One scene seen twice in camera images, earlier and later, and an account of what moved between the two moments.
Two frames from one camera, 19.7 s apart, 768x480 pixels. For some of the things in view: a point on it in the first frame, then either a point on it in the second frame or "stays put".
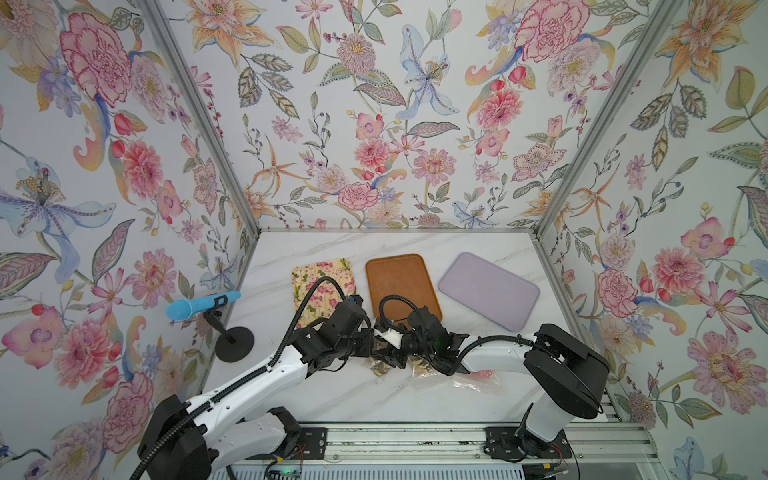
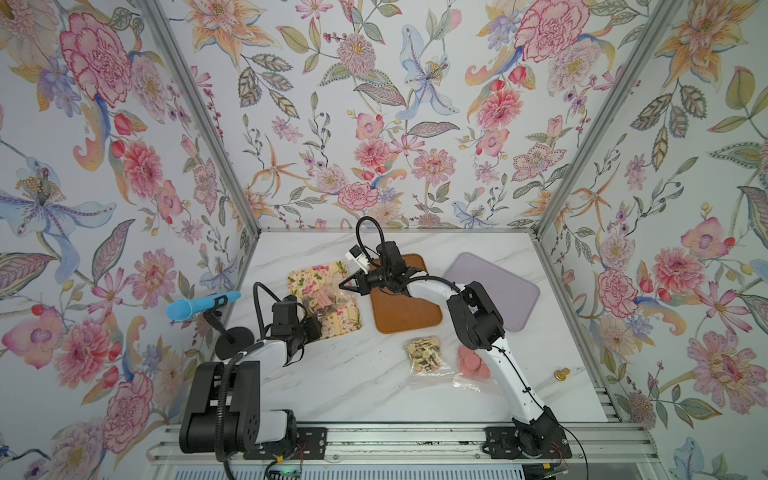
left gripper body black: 359,345 to 305,332
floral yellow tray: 327,295 stays put
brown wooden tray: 405,276 stays put
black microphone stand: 233,345 stays put
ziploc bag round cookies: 419,368 to 329,300
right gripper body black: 412,344 to 381,278
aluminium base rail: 571,444 stays put
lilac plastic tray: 491,290 stays put
